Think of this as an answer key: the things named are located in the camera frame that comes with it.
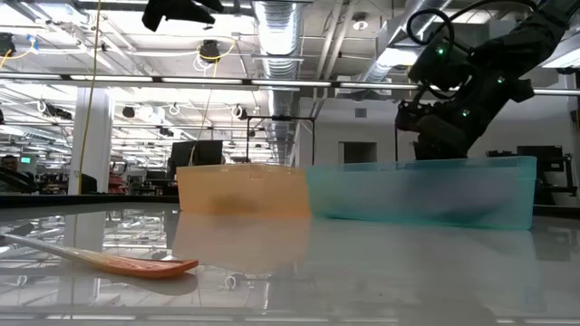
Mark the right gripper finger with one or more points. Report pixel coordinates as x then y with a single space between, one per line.
437 149

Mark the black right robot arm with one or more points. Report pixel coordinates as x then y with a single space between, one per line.
512 54

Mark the teal plastic tray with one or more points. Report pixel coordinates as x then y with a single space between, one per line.
421 192

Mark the black ceiling dome device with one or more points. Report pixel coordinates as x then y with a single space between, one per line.
209 50

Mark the black light strip bar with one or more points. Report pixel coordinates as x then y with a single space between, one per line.
226 83

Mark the ceiling light panel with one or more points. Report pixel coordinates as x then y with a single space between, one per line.
394 58
564 56

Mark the round ceiling sensor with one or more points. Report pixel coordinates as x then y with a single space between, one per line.
360 22

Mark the black computer monitor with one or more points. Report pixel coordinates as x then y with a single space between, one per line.
199 154

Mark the white pillar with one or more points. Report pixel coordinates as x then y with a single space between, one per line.
93 149

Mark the black ceiling box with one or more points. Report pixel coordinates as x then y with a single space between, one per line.
6 44

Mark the orange plastic tray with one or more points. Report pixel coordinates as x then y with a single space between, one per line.
244 188

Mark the green exit sign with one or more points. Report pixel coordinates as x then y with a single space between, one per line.
25 159

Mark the person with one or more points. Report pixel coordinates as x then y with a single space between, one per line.
9 165

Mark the corrugated silver ventilation duct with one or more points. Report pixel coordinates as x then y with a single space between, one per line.
278 36

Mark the smooth silver ventilation duct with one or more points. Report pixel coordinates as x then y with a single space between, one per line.
389 41

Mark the black rig frame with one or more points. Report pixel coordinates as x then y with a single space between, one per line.
281 118

